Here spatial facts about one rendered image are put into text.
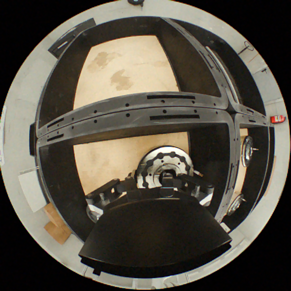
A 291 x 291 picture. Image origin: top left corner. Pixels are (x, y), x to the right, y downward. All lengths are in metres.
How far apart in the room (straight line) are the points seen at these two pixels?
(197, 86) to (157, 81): 0.09
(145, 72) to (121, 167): 0.22
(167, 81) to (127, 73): 0.10
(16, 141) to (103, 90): 2.72
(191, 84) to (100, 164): 0.24
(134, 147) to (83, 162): 0.13
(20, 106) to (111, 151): 2.88
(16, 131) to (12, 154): 0.51
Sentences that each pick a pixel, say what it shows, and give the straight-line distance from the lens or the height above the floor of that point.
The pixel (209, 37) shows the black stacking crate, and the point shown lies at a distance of 0.53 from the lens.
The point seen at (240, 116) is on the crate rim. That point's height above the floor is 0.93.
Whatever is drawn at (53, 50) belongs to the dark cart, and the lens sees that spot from 1.55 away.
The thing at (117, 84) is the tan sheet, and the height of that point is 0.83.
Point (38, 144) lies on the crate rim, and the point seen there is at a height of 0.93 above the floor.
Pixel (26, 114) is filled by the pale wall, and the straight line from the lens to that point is 2.95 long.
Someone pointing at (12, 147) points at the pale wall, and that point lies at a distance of 2.82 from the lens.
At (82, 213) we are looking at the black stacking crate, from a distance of 0.27.
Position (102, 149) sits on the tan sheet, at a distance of 0.19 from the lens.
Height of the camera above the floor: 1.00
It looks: 88 degrees down
